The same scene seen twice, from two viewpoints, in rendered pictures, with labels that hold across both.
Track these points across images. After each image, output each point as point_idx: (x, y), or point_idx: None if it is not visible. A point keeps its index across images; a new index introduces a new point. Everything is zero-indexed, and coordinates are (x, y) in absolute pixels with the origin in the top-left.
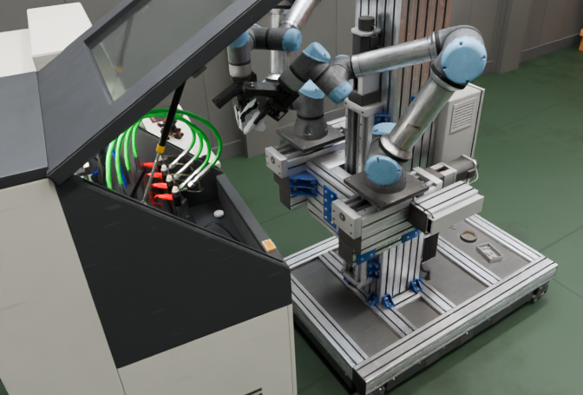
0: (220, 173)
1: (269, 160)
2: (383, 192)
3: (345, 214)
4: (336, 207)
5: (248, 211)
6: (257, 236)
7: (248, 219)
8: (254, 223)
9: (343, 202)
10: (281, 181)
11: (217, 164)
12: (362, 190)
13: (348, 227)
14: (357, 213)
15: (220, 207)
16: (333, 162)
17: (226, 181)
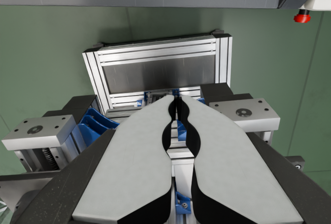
0: None
1: (256, 108)
2: (20, 198)
3: (22, 136)
4: (46, 133)
5: (108, 1)
6: None
7: None
8: None
9: (48, 146)
10: (227, 99)
11: (313, 0)
12: (36, 181)
13: (28, 124)
14: (16, 149)
15: None
16: (184, 176)
17: (243, 1)
